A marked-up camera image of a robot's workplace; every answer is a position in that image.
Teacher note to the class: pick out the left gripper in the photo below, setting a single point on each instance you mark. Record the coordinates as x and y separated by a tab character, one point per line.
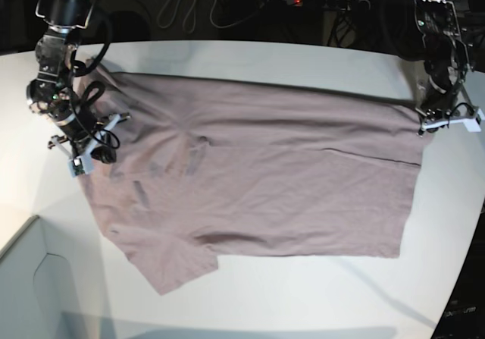
432	121

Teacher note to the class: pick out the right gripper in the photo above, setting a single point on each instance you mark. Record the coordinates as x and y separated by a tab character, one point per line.
87	135

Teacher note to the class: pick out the mauve t-shirt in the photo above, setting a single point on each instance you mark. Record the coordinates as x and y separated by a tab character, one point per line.
208	168

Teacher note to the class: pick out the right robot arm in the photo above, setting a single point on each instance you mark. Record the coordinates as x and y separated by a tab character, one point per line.
51	94

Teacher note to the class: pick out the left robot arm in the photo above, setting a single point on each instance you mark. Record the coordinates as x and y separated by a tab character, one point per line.
447	61

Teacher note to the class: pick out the black power strip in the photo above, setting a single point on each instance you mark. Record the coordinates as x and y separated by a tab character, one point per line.
332	5

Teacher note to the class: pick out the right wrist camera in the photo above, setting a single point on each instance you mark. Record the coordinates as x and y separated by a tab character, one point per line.
80	165

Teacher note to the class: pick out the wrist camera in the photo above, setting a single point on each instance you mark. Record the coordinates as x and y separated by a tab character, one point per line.
80	165
473	122

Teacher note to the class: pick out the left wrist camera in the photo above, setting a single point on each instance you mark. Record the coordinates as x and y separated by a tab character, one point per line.
473	122

